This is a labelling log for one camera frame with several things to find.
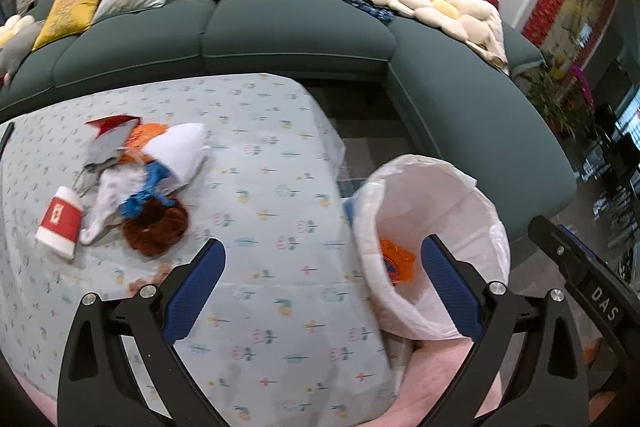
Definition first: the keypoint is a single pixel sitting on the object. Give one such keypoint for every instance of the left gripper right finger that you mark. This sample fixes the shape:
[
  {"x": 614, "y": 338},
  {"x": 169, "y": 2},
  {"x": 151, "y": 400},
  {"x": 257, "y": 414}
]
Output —
[{"x": 548, "y": 386}]

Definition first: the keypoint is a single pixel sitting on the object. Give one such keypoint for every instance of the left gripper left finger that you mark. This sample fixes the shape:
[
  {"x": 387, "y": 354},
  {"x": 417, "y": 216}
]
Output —
[{"x": 97, "y": 386}]

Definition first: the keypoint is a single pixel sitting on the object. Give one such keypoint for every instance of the red white paper cup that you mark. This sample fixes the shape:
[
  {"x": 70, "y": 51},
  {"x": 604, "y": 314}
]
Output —
[{"x": 60, "y": 225}]

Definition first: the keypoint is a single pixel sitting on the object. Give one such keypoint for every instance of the brown velvet scrunchie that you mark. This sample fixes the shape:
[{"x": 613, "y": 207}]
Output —
[{"x": 157, "y": 228}]

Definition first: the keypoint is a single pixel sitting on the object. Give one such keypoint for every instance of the orange trash in bin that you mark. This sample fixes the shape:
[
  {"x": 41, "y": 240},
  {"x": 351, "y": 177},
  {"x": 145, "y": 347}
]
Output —
[{"x": 398, "y": 262}]

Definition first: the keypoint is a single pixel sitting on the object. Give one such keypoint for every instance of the white lined trash bin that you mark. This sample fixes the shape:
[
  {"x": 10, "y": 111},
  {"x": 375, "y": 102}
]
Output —
[{"x": 405, "y": 200}]

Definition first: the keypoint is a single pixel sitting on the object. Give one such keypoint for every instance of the floral light blue tablecloth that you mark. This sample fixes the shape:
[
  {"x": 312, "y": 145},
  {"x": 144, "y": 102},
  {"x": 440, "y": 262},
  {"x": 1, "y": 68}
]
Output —
[{"x": 287, "y": 337}]

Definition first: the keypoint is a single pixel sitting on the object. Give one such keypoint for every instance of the dark green sectional sofa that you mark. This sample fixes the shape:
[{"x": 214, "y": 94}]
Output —
[{"x": 454, "y": 105}]

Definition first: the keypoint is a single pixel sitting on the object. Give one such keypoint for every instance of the potted flower plant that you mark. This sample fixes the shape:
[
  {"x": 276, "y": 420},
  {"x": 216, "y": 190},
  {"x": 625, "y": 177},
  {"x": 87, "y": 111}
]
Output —
[{"x": 563, "y": 100}]

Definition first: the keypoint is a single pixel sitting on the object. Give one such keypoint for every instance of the grey plush toy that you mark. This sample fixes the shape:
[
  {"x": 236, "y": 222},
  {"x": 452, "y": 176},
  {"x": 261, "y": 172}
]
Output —
[{"x": 15, "y": 51}]

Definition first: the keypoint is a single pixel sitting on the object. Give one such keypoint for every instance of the blue knotted item on sofa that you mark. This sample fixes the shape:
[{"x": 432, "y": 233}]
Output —
[{"x": 384, "y": 15}]

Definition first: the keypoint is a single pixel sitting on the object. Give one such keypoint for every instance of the small daisy cushion left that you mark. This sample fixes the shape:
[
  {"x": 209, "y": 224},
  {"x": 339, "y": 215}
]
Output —
[{"x": 14, "y": 25}]

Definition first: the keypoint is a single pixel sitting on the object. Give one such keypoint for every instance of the yellow cushion left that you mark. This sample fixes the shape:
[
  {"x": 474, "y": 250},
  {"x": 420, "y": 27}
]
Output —
[{"x": 66, "y": 18}]

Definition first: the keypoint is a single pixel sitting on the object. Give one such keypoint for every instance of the cream daisy flower cushion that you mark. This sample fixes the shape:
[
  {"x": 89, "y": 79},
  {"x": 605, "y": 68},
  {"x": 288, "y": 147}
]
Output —
[{"x": 476, "y": 23}]

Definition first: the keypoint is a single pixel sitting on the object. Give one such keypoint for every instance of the grey drawstring pouch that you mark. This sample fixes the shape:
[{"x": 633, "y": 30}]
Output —
[{"x": 106, "y": 150}]

